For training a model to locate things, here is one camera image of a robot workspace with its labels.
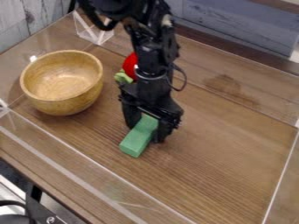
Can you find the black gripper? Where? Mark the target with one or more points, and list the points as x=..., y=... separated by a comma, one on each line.
x=148, y=96

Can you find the green rectangular block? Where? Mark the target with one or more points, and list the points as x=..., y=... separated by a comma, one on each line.
x=139, y=136

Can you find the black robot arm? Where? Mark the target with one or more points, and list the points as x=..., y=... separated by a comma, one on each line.
x=147, y=20

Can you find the brown wooden bowl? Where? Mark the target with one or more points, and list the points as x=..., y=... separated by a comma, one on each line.
x=63, y=82

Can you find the red plush strawberry toy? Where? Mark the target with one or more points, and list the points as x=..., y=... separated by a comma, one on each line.
x=127, y=73

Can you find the blue grey couch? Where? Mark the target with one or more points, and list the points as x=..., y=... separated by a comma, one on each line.
x=243, y=21

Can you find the clear acrylic corner bracket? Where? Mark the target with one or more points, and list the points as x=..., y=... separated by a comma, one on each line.
x=89, y=32

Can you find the black stand with cable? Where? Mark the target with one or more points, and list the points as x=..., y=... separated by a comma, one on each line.
x=33, y=212

